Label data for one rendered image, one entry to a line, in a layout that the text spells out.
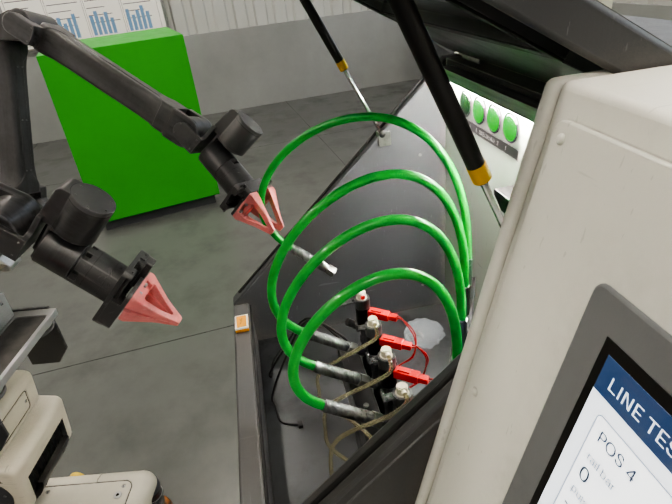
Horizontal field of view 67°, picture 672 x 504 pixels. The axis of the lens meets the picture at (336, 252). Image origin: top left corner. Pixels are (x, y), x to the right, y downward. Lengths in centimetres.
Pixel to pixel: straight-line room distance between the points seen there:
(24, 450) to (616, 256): 123
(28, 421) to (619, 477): 125
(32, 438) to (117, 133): 299
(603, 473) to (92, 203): 60
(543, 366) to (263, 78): 704
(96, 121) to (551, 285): 382
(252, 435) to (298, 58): 672
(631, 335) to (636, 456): 7
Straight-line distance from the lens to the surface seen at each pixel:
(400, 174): 73
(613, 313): 38
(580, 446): 41
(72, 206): 70
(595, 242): 39
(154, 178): 420
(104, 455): 243
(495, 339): 50
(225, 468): 217
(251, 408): 100
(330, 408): 72
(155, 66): 404
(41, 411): 143
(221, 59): 727
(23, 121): 126
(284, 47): 736
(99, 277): 74
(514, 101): 83
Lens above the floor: 165
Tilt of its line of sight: 30 degrees down
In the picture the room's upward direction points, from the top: 7 degrees counter-clockwise
